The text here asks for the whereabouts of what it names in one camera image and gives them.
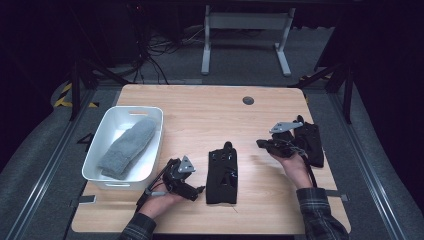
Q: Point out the white metal desk frame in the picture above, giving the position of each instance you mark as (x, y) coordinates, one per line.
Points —
(245, 21)

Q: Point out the yellow black floor tape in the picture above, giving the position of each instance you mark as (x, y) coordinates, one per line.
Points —
(65, 98)

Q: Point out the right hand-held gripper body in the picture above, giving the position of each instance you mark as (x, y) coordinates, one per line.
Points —
(283, 141)

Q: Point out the black glove with cutouts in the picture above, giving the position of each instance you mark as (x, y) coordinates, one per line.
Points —
(221, 176)

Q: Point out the black long glove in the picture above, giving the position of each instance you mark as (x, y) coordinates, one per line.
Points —
(311, 143)

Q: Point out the white plastic bin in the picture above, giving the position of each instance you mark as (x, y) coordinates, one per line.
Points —
(150, 153)

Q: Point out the person's left hand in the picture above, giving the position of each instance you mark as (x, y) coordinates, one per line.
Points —
(158, 203)

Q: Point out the grey table grommet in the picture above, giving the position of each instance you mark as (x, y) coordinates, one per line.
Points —
(248, 100)

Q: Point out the grey tape strip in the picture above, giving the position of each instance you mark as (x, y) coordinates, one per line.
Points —
(87, 199)
(338, 195)

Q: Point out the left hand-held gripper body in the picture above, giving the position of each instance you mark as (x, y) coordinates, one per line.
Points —
(178, 181)

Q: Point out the black metal stand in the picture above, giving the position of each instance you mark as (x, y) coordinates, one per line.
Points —
(80, 80)
(336, 80)

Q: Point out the person's right hand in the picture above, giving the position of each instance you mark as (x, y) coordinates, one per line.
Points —
(295, 170)

